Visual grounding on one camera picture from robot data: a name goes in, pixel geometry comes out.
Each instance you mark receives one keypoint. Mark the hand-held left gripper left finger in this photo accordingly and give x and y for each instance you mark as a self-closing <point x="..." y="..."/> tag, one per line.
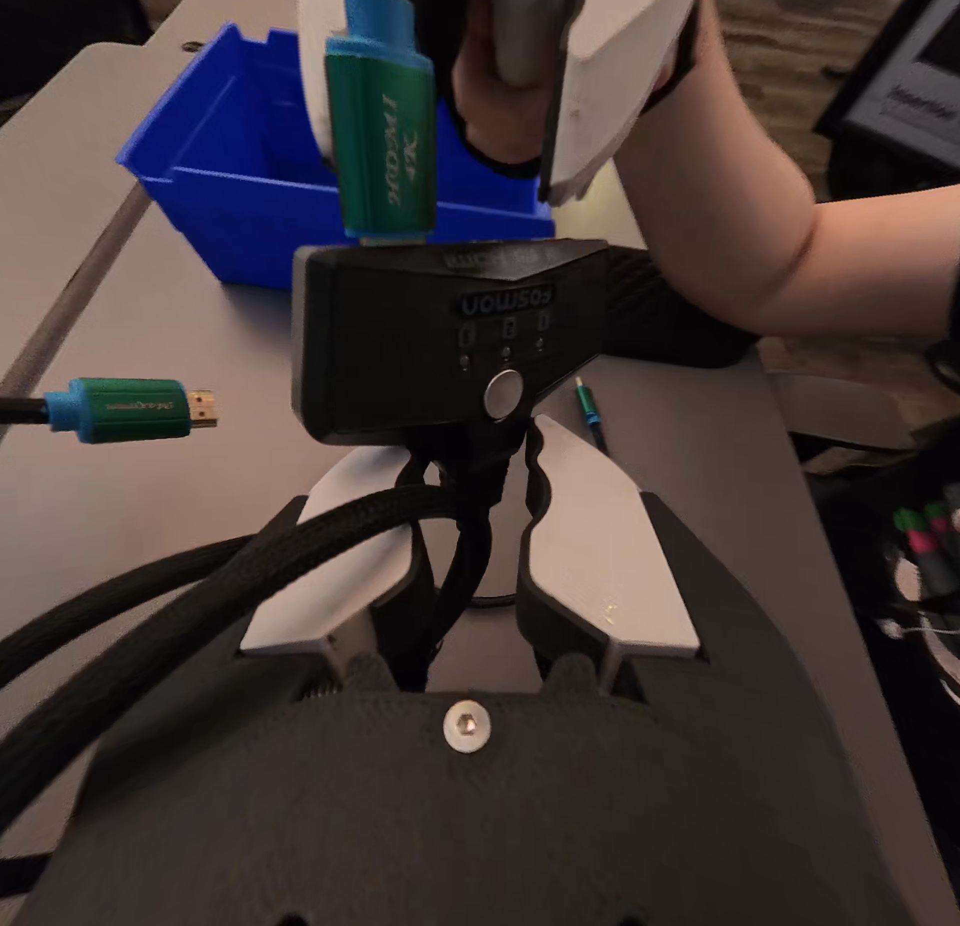
<point x="300" y="611"/>

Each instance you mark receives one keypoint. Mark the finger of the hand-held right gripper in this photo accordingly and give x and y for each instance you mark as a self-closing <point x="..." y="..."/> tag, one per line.
<point x="622" y="41"/>
<point x="315" y="41"/>

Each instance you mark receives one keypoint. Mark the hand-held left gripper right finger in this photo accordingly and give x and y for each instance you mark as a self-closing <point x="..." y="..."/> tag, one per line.
<point x="600" y="558"/>

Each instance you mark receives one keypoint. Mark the black HDMI switch box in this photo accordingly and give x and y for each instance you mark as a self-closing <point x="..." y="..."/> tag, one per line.
<point x="390" y="356"/>

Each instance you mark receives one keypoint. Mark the blue plastic bin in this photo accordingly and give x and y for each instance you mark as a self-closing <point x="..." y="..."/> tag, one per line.
<point x="247" y="213"/>

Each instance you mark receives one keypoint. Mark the black ribbed wrist rest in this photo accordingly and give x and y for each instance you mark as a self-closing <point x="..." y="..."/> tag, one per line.
<point x="675" y="326"/>

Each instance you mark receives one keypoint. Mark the black framed sign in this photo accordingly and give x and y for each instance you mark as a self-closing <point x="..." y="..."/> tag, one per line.
<point x="900" y="93"/>

